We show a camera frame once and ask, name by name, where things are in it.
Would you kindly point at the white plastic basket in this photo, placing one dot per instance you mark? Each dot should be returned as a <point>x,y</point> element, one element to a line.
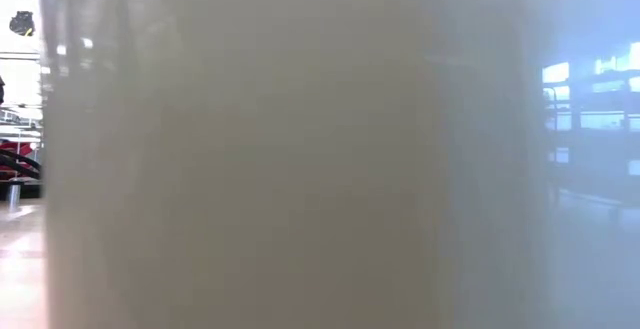
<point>250,169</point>

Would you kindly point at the storage shelving rack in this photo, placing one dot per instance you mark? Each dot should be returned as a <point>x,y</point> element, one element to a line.
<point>595,119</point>

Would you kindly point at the red cart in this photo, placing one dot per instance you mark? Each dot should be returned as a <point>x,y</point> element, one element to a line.
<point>15,151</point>

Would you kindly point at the silver metal cylinder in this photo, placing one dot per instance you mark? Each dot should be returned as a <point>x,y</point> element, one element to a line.
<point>13,195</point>

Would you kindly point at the black hanging object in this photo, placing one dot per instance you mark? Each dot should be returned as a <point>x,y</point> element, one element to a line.
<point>22,23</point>

